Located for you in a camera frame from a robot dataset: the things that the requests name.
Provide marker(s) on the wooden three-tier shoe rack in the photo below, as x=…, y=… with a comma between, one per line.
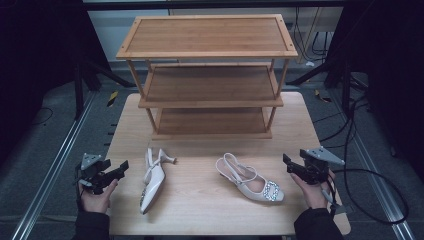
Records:
x=210, y=36

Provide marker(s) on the white slingback high-heel shoe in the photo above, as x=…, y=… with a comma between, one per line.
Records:
x=154, y=181
x=248, y=181

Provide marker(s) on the aluminium floor rail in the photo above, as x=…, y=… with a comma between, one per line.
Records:
x=376, y=186
x=53, y=166

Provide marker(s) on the person's right hand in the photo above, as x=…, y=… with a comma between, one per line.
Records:
x=311, y=195

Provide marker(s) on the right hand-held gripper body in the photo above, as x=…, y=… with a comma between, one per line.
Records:
x=316, y=165

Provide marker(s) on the yellow black tape strip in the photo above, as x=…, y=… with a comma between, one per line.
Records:
x=112, y=98
x=321, y=96

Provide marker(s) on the grey tape piece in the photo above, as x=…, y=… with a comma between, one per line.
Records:
x=343, y=209

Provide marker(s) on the person's left hand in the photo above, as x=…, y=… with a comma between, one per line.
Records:
x=96, y=200

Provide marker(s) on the black metal stand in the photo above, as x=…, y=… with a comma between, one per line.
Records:
x=345, y=86
x=79, y=86

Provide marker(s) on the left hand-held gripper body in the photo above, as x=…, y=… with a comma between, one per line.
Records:
x=93, y=175

